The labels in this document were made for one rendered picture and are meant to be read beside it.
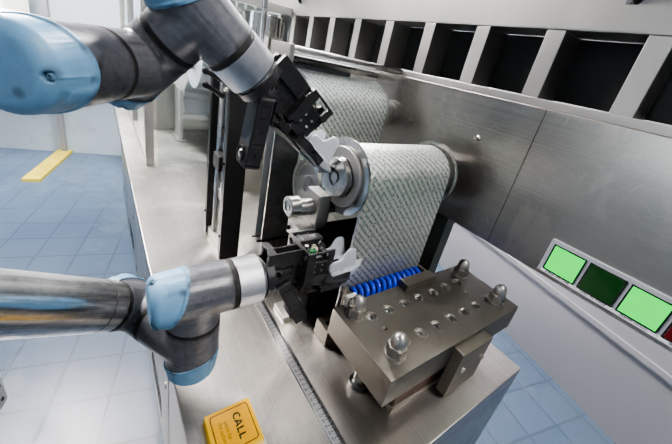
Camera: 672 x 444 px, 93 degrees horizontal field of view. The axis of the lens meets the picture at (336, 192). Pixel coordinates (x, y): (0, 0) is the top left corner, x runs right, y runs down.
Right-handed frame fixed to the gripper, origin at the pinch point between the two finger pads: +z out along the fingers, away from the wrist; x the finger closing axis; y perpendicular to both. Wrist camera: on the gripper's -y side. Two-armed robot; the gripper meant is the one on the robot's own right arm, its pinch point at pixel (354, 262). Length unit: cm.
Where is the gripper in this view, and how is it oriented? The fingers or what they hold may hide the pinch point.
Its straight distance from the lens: 64.5
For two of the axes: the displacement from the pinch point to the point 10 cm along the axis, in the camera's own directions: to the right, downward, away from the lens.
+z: 8.1, -0.7, 5.8
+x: -5.5, -4.3, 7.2
